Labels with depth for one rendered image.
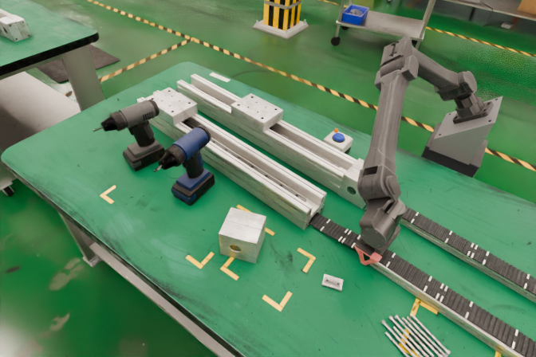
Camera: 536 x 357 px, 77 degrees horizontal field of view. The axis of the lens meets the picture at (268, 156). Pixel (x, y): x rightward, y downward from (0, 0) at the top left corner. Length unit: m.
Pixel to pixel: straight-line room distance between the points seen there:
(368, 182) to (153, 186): 0.68
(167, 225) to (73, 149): 0.50
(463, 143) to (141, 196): 1.11
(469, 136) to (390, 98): 0.50
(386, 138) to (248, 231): 0.41
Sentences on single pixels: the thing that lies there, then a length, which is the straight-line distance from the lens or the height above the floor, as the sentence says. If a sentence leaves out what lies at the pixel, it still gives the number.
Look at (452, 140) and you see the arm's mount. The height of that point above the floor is 0.85.
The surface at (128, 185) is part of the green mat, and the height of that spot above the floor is 0.78.
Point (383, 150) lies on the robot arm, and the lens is 0.85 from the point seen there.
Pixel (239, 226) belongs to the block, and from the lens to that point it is 0.90.
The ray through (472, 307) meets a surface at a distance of 1.02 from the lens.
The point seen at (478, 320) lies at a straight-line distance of 1.01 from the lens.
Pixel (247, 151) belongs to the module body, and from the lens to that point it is 1.11.
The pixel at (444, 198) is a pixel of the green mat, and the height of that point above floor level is 0.78.
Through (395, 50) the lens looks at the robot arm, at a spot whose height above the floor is 1.19.
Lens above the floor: 1.60
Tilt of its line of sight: 42 degrees down
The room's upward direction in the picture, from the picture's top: 4 degrees clockwise
